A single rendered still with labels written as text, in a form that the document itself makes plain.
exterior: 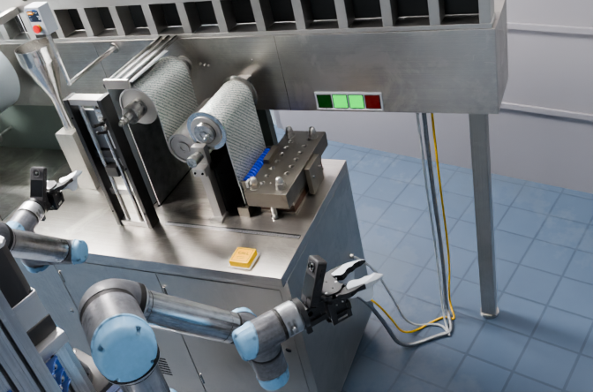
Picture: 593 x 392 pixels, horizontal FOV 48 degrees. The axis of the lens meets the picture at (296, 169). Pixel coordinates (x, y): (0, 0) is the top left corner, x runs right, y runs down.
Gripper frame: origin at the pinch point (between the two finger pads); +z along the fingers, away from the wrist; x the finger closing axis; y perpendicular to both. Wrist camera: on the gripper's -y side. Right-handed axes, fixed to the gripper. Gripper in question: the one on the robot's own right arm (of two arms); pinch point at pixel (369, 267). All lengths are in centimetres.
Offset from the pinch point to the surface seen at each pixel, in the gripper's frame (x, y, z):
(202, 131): -88, -15, -7
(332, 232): -79, 39, 24
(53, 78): -144, -37, -42
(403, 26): -61, -30, 59
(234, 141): -88, -6, 2
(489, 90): -44, -5, 75
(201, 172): -88, -1, -12
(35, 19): -126, -61, -40
